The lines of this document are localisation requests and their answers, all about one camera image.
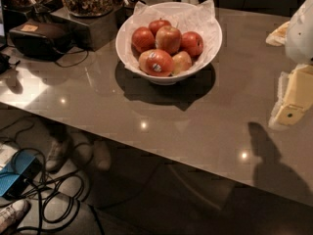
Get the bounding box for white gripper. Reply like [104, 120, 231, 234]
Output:
[265, 0, 313, 130]

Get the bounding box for central red yellow apple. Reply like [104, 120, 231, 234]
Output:
[156, 25, 182, 55]

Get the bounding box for right red apple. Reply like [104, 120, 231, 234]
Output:
[180, 31, 203, 57]

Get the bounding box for white paper bowl liner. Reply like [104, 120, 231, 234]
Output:
[122, 0, 220, 76]

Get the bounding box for front yellowish apple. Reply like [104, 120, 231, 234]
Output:
[172, 51, 193, 75]

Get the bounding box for white ceramic bowl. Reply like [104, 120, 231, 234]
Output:
[114, 1, 224, 86]

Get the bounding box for front stickered red apple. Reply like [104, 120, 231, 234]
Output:
[139, 49, 174, 77]

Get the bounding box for rear red apple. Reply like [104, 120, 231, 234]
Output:
[149, 19, 170, 35]

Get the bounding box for left red apple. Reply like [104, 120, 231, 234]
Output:
[131, 26, 155, 53]

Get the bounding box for dark grey display block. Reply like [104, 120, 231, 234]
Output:
[52, 6, 125, 51]

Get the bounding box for white sneaker under table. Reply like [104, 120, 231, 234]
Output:
[45, 138, 71, 173]

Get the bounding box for black VR headset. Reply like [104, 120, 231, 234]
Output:
[9, 20, 72, 61]

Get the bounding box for blue box on floor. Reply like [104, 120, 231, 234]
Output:
[0, 152, 40, 199]

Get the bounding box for white sneaker bottom left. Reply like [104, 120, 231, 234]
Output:
[0, 199, 30, 235]

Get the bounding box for black floor cables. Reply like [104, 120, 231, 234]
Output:
[0, 116, 106, 235]

